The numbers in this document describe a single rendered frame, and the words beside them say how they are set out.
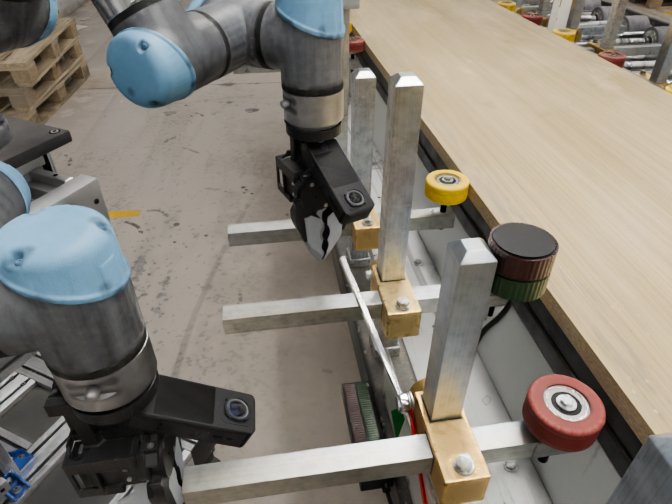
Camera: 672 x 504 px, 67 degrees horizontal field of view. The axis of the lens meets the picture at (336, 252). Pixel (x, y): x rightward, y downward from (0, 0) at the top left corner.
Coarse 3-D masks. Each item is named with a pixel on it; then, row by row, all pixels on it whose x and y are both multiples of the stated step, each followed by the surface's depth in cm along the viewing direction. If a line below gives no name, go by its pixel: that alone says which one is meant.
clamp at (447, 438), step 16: (416, 384) 63; (416, 400) 60; (416, 416) 61; (464, 416) 58; (416, 432) 62; (432, 432) 56; (448, 432) 56; (464, 432) 56; (432, 448) 55; (448, 448) 55; (464, 448) 55; (432, 464) 56; (448, 464) 53; (480, 464) 53; (432, 480) 56; (448, 480) 52; (464, 480) 52; (480, 480) 52; (448, 496) 53; (464, 496) 54; (480, 496) 55
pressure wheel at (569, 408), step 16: (544, 384) 57; (560, 384) 57; (576, 384) 57; (528, 400) 56; (544, 400) 56; (560, 400) 55; (576, 400) 56; (592, 400) 55; (528, 416) 56; (544, 416) 54; (560, 416) 54; (576, 416) 54; (592, 416) 54; (544, 432) 54; (560, 432) 53; (576, 432) 52; (592, 432) 52; (560, 448) 54; (576, 448) 54
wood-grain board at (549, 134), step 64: (384, 0) 230; (448, 0) 230; (384, 64) 154; (448, 64) 154; (512, 64) 154; (576, 64) 154; (448, 128) 116; (512, 128) 116; (576, 128) 116; (640, 128) 116; (512, 192) 93; (576, 192) 93; (640, 192) 93; (576, 256) 77; (640, 256) 77; (576, 320) 66; (640, 320) 66; (640, 384) 58
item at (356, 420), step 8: (352, 384) 83; (352, 392) 81; (352, 400) 80; (352, 408) 79; (352, 416) 78; (360, 416) 78; (352, 424) 77; (360, 424) 77; (360, 432) 76; (360, 440) 74
